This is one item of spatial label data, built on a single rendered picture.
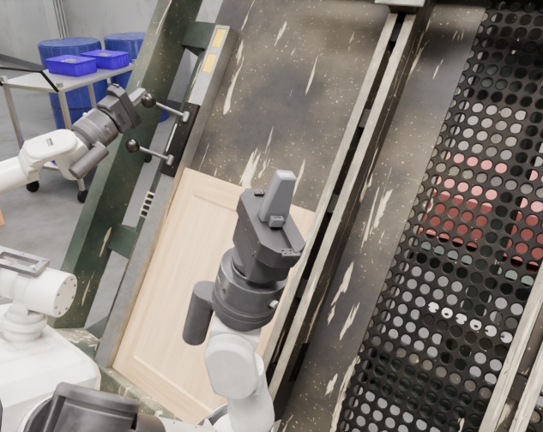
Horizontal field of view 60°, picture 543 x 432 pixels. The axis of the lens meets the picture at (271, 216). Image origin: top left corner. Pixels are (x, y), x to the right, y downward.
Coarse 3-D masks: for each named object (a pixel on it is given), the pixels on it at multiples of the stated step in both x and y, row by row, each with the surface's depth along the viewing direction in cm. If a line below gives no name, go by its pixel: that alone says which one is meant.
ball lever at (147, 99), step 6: (144, 96) 117; (150, 96) 117; (144, 102) 117; (150, 102) 117; (156, 102) 119; (162, 108) 120; (168, 108) 121; (180, 114) 122; (186, 114) 123; (186, 120) 123
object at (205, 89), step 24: (216, 48) 124; (216, 72) 124; (192, 96) 125; (192, 144) 125; (168, 192) 124; (144, 240) 125; (144, 264) 124; (120, 288) 126; (120, 312) 125; (120, 336) 125; (96, 360) 126
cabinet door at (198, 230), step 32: (192, 192) 122; (224, 192) 117; (192, 224) 121; (224, 224) 115; (160, 256) 124; (192, 256) 119; (160, 288) 122; (192, 288) 117; (160, 320) 120; (128, 352) 124; (160, 352) 118; (192, 352) 114; (256, 352) 104; (160, 384) 116; (192, 384) 112; (192, 416) 110
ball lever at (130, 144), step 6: (132, 138) 118; (126, 144) 117; (132, 144) 117; (138, 144) 118; (126, 150) 118; (132, 150) 118; (138, 150) 119; (144, 150) 120; (156, 156) 122; (162, 156) 122; (168, 156) 123; (174, 156) 123; (168, 162) 123
